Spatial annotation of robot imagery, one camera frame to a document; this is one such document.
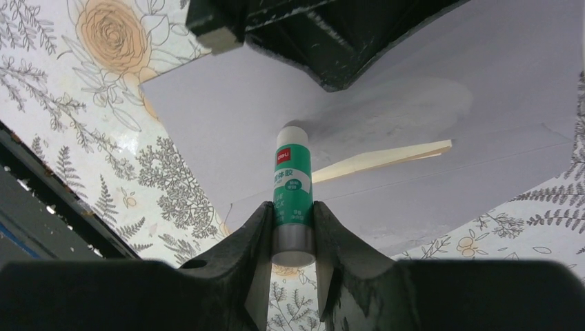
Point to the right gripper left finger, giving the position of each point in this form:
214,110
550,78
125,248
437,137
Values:
225,288

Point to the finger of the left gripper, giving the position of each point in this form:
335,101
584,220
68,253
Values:
335,42
222,26

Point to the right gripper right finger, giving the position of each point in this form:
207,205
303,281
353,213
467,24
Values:
359,288

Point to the small green white bottle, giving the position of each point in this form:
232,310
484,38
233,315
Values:
293,236

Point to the floral table cloth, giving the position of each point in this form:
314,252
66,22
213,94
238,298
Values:
72,77

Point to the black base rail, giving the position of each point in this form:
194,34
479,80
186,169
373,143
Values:
42,219

